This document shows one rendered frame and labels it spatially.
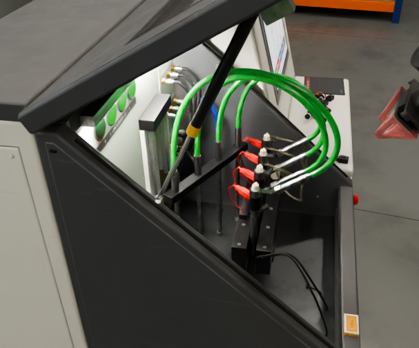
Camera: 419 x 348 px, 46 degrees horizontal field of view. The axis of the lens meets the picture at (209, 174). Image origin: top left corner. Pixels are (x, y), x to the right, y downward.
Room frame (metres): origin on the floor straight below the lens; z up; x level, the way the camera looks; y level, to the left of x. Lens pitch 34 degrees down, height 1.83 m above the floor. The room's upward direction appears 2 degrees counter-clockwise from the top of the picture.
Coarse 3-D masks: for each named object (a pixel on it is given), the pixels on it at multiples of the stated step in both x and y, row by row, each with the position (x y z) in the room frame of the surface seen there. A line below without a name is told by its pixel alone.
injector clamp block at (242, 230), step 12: (276, 180) 1.21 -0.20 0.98; (276, 204) 1.10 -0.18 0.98; (264, 216) 1.05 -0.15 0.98; (276, 216) 1.04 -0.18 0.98; (240, 228) 1.00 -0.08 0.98; (264, 228) 1.00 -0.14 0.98; (276, 228) 1.08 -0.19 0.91; (240, 240) 0.95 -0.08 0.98; (264, 240) 0.95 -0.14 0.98; (240, 252) 0.92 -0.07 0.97; (264, 252) 0.91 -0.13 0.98; (240, 264) 0.92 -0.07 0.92; (264, 264) 0.91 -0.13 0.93
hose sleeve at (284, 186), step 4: (300, 176) 0.94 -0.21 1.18; (304, 176) 0.93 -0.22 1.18; (308, 176) 0.93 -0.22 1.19; (292, 180) 0.94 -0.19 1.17; (296, 180) 0.94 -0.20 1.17; (300, 180) 0.93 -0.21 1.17; (304, 180) 0.93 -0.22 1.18; (308, 180) 0.93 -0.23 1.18; (284, 184) 0.95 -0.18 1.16; (288, 184) 0.94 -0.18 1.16; (292, 184) 0.94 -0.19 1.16; (296, 184) 0.93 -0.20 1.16; (284, 188) 0.94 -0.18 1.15; (288, 188) 0.94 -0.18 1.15
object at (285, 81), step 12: (240, 72) 0.97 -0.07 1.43; (252, 72) 0.96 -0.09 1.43; (264, 72) 0.96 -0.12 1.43; (204, 84) 0.99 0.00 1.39; (288, 84) 0.94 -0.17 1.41; (192, 96) 0.99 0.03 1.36; (312, 96) 0.94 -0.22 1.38; (180, 108) 1.00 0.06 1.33; (324, 108) 0.93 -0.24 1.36; (180, 120) 1.00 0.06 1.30; (336, 132) 0.92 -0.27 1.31; (336, 144) 0.92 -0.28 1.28; (336, 156) 0.92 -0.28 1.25; (324, 168) 0.92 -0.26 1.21
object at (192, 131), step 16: (256, 16) 0.63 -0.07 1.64; (240, 32) 0.64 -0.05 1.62; (240, 48) 0.64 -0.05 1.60; (224, 64) 0.64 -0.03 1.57; (224, 80) 0.65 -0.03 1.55; (208, 96) 0.65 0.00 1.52; (208, 112) 0.66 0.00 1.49; (192, 128) 0.66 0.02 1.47; (176, 160) 0.68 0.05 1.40; (160, 192) 0.69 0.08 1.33
